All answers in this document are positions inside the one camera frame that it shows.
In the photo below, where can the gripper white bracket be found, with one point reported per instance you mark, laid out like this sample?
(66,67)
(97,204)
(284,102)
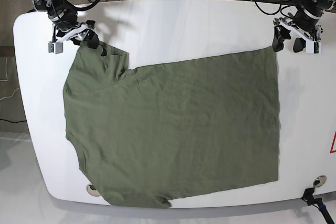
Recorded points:
(77,33)
(303,23)

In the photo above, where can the olive green T-shirt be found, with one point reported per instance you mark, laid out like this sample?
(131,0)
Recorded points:
(149,135)

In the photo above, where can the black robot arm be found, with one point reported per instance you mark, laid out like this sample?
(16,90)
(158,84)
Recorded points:
(315,7)
(64,17)

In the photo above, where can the red triangle warning sticker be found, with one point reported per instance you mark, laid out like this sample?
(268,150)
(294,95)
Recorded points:
(332,149)

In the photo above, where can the silver table grommet right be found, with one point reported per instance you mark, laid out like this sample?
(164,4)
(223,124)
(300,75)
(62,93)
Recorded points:
(319,181)

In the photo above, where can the silver table grommet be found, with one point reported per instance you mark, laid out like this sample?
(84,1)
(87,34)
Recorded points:
(91,190)
(319,181)

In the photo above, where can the silver table grommet left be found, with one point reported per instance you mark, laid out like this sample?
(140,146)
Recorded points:
(91,190)

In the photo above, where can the black clamp with pole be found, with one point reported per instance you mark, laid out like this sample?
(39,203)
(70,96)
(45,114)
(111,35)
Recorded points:
(310,200)

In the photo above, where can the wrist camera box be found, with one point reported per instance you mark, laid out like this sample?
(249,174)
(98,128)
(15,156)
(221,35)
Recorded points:
(55,47)
(313,47)

